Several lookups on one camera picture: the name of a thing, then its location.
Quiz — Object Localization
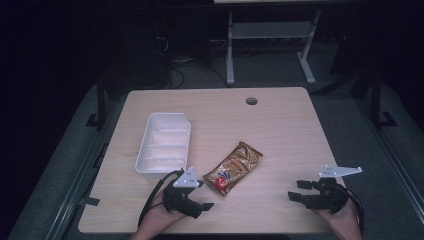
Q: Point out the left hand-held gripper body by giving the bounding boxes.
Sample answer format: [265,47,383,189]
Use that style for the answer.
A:
[162,166,205,220]

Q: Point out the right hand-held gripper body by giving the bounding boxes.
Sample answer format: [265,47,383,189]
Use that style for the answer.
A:
[303,164,364,215]

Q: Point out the golden snack packet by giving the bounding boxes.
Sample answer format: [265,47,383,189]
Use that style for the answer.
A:
[202,141,264,197]

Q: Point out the white divided plastic bin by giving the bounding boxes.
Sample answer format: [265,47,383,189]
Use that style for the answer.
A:
[134,112,192,175]

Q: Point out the person's right hand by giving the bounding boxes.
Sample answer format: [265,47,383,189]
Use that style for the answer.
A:
[314,199,364,240]

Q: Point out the person's left hand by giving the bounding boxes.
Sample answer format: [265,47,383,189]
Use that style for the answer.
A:
[132,193,188,240]

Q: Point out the black metal stand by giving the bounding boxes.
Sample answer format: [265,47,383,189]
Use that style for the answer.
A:
[369,65,398,130]
[84,82,108,132]

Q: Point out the white metal stand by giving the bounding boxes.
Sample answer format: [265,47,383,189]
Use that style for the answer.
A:
[225,8,323,86]

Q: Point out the grey metal rail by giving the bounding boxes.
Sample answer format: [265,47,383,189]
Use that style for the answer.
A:
[353,98,424,216]
[45,96,128,240]

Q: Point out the black bracket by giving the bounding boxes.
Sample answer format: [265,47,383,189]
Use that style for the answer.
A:
[78,196,101,207]

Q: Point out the black floor cable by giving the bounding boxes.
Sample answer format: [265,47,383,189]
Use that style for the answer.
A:
[169,62,230,90]

